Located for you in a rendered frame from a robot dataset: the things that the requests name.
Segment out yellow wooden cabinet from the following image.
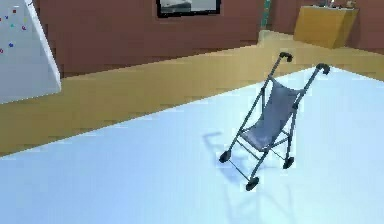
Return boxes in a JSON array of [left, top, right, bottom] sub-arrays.
[[293, 4, 360, 50]]

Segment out grey folding baby stroller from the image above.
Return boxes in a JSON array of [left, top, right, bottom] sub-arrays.
[[218, 51, 332, 192]]

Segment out black framed wall picture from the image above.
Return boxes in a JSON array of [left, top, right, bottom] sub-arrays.
[[155, 0, 222, 19]]

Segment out green door frame strip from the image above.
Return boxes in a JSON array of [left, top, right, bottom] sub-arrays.
[[261, 0, 273, 30]]

